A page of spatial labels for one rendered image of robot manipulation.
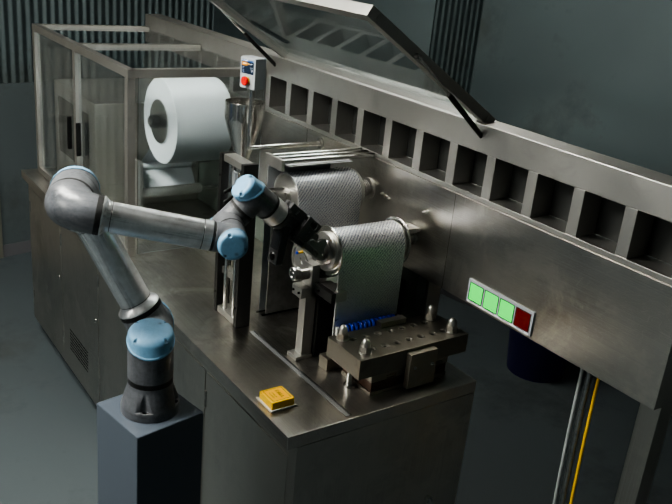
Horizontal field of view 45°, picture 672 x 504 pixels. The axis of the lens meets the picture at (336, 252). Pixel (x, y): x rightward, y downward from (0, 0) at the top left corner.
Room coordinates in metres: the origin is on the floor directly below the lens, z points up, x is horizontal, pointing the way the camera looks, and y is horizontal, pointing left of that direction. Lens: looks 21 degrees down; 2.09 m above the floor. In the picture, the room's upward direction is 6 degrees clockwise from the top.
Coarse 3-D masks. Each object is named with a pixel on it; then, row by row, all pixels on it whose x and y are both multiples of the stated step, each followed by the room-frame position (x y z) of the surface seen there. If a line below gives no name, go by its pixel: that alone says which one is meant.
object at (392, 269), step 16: (352, 272) 2.16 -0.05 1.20; (368, 272) 2.19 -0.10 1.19; (384, 272) 2.23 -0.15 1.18; (400, 272) 2.27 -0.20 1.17; (352, 288) 2.16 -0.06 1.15; (368, 288) 2.20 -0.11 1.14; (384, 288) 2.23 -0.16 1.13; (336, 304) 2.13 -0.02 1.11; (352, 304) 2.17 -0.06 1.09; (368, 304) 2.20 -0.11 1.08; (384, 304) 2.24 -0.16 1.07; (352, 320) 2.17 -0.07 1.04
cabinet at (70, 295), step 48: (48, 240) 3.53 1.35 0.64; (48, 288) 3.55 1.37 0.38; (96, 288) 2.99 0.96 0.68; (96, 336) 3.00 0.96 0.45; (96, 384) 3.01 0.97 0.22; (192, 384) 2.26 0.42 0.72; (240, 432) 2.00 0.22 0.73; (384, 432) 1.94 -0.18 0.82; (432, 432) 2.05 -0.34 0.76; (240, 480) 1.98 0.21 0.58; (288, 480) 1.78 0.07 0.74; (336, 480) 1.85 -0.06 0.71; (384, 480) 1.95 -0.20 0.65; (432, 480) 2.07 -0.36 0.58
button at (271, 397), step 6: (264, 390) 1.92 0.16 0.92; (270, 390) 1.93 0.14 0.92; (276, 390) 1.93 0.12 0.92; (282, 390) 1.93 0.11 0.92; (264, 396) 1.90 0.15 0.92; (270, 396) 1.89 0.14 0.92; (276, 396) 1.90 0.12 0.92; (282, 396) 1.90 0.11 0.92; (288, 396) 1.90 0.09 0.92; (264, 402) 1.89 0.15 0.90; (270, 402) 1.87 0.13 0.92; (276, 402) 1.87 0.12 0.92; (282, 402) 1.88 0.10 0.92; (288, 402) 1.89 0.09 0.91; (270, 408) 1.87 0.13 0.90; (276, 408) 1.87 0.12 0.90
